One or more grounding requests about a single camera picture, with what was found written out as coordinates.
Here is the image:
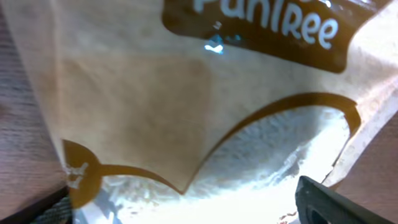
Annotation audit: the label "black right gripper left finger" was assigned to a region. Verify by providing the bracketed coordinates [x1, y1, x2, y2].
[1, 187, 73, 224]

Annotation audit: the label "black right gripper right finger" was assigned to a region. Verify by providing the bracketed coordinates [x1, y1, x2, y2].
[295, 175, 392, 224]

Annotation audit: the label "Pantree pouch white contents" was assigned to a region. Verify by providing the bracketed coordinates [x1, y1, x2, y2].
[1, 0, 397, 223]

